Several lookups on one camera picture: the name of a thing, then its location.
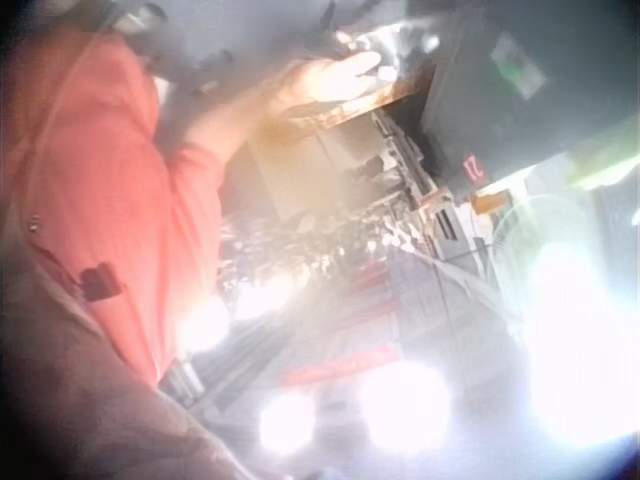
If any person's right hand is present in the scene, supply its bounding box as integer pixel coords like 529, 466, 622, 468
277, 49, 387, 110

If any brown wooden counter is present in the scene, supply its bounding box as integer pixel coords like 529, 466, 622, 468
279, 74, 434, 132

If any shiny clear plastic bag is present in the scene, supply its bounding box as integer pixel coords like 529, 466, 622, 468
335, 19, 444, 84

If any grey box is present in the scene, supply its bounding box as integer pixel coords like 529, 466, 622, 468
243, 118, 389, 224

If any red tag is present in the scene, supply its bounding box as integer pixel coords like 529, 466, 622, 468
460, 151, 492, 185

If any large dark grey cabinet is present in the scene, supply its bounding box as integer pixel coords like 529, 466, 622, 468
387, 0, 640, 187

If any shelf of small goods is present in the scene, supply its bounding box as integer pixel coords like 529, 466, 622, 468
218, 197, 436, 306

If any red striped rack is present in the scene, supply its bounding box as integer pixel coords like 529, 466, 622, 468
272, 257, 416, 389

